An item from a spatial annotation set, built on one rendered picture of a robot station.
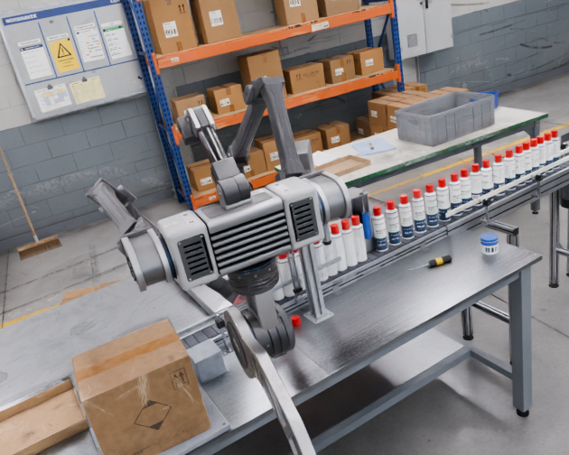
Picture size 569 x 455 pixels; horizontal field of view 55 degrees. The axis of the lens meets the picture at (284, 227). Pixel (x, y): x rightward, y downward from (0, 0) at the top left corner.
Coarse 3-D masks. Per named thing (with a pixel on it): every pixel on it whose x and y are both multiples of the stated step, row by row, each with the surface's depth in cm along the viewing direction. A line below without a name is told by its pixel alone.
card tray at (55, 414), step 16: (64, 384) 197; (32, 400) 192; (48, 400) 195; (64, 400) 193; (0, 416) 188; (16, 416) 189; (32, 416) 188; (48, 416) 186; (64, 416) 185; (80, 416) 183; (0, 432) 183; (16, 432) 182; (32, 432) 180; (48, 432) 179; (64, 432) 174; (0, 448) 176; (16, 448) 175; (32, 448) 170; (48, 448) 173
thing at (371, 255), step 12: (432, 228) 250; (408, 240) 244; (372, 252) 240; (384, 252) 238; (360, 264) 233; (336, 276) 227; (288, 300) 217; (192, 336) 206; (204, 336) 205; (216, 336) 204
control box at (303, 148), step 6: (300, 144) 196; (306, 144) 195; (300, 150) 190; (306, 150) 189; (300, 156) 187; (306, 156) 187; (306, 162) 188; (312, 162) 201; (306, 168) 189; (312, 168) 197
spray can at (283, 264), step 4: (280, 256) 212; (284, 256) 212; (280, 260) 213; (284, 260) 212; (280, 264) 213; (284, 264) 212; (280, 268) 214; (284, 268) 213; (288, 268) 214; (280, 272) 215; (284, 272) 214; (288, 272) 214; (280, 276) 217; (284, 276) 215; (288, 276) 215; (284, 280) 215; (292, 284) 216; (284, 288) 217; (288, 288) 217; (292, 288) 217; (284, 292) 218; (288, 292) 217; (292, 292) 218; (288, 296) 218; (292, 296) 218
